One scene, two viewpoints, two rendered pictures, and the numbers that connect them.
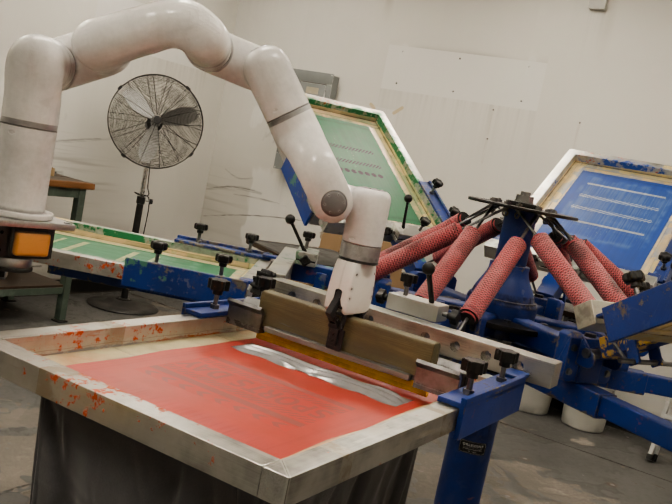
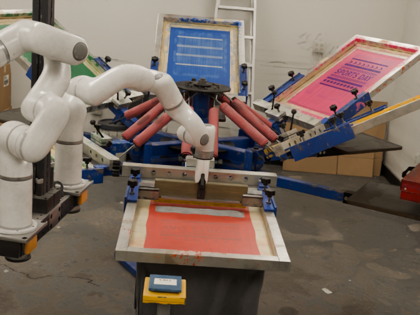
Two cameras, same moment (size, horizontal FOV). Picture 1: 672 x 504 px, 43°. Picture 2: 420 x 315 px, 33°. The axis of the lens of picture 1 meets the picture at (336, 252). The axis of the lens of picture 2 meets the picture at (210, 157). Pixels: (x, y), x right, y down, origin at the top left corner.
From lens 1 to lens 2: 1.77 m
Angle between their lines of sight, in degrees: 34
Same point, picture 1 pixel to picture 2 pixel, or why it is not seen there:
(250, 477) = (275, 265)
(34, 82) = (79, 122)
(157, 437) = (232, 264)
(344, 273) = (204, 165)
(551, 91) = not seen: outside the picture
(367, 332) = (215, 187)
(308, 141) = (190, 115)
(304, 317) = (180, 187)
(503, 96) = not seen: outside the picture
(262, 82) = (167, 93)
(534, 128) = not seen: outside the picture
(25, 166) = (79, 162)
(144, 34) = (120, 85)
